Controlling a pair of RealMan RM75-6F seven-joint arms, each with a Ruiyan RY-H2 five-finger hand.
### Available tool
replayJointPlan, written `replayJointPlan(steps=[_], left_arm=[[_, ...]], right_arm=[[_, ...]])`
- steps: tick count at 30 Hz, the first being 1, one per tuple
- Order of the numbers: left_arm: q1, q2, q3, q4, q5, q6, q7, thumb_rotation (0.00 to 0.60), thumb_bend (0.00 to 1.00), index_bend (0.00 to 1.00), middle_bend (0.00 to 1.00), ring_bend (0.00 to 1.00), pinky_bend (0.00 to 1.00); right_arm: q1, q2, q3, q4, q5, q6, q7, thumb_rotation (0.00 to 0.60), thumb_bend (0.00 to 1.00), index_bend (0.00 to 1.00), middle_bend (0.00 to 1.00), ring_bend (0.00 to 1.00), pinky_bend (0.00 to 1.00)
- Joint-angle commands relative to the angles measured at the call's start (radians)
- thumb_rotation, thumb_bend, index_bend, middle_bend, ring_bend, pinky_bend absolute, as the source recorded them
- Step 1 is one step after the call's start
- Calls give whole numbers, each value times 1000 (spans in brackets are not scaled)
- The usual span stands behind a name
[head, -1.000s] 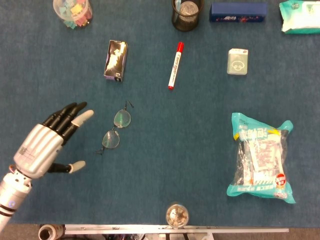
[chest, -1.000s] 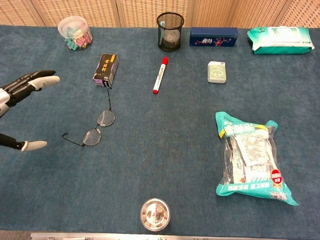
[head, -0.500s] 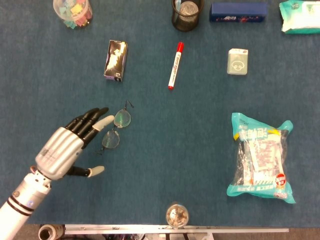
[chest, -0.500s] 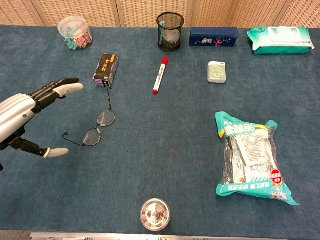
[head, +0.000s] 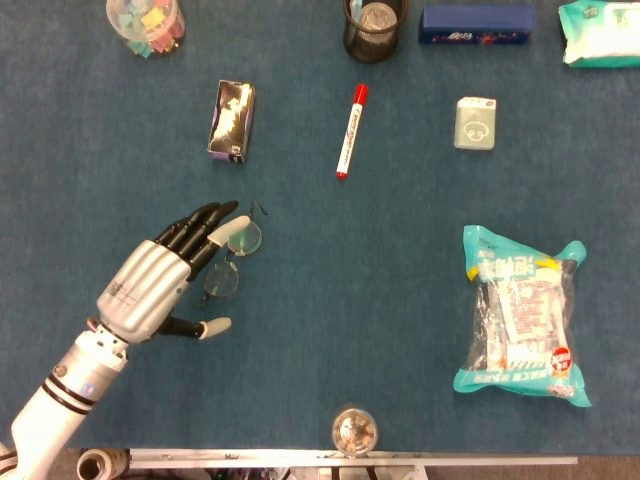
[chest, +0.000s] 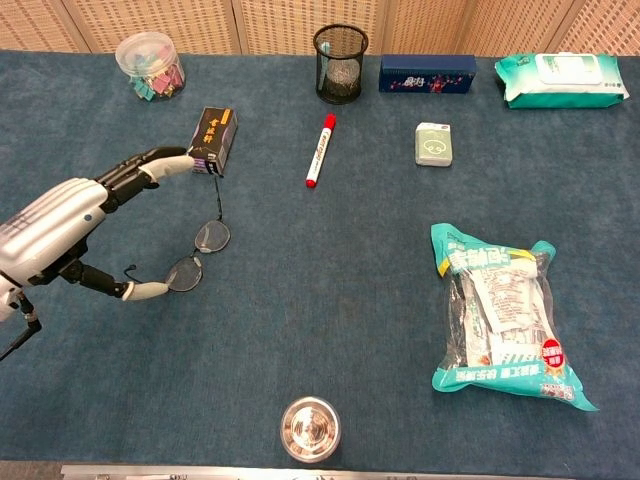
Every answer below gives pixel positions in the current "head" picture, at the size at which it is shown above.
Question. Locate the green white wet wipes pack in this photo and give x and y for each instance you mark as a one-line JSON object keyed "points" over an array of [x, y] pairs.
{"points": [[600, 35]]}

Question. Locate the light blue pen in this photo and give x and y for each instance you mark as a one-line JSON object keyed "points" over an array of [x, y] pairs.
{"points": [[355, 9]]}

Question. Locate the black staple box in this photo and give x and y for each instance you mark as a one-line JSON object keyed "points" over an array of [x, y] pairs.
{"points": [[231, 125]]}

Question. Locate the clear jar of binder clips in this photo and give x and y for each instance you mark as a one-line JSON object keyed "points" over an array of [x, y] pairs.
{"points": [[145, 25]]}

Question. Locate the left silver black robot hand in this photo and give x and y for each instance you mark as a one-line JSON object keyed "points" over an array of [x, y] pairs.
{"points": [[137, 290]]}

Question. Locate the teal clear snack bag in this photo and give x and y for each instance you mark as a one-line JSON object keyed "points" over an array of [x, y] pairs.
{"points": [[525, 320]]}

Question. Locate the aluminium rail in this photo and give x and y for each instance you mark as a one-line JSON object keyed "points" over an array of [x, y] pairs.
{"points": [[250, 457]]}

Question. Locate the dark blue rectangular box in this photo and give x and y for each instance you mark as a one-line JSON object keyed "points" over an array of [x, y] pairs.
{"points": [[475, 22]]}

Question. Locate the silver steel wool ball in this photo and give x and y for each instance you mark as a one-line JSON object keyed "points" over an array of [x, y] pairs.
{"points": [[379, 15]]}

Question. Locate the small grey-green tissue pack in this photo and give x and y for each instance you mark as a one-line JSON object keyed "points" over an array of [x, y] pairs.
{"points": [[475, 125]]}

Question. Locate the red white marker pen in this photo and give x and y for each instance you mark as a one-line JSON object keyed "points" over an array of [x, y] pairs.
{"points": [[351, 132]]}

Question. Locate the cardboard tape roll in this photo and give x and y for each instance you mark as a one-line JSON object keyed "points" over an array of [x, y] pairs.
{"points": [[100, 465]]}

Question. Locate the black mesh pen holder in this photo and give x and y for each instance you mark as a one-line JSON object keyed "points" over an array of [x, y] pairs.
{"points": [[372, 47]]}

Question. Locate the round metal tin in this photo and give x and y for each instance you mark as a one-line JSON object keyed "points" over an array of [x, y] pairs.
{"points": [[355, 432]]}

